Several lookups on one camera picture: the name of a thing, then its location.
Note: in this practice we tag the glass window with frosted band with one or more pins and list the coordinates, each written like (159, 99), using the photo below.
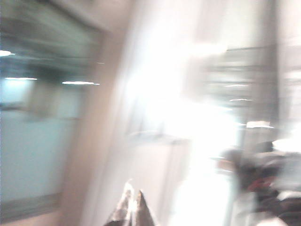
(35, 141)

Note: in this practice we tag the dark cluttered equipment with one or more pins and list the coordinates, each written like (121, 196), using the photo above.
(261, 179)

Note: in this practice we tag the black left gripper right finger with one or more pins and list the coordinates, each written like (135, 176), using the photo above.
(142, 214)

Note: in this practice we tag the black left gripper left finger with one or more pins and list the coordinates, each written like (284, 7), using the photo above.
(124, 209)

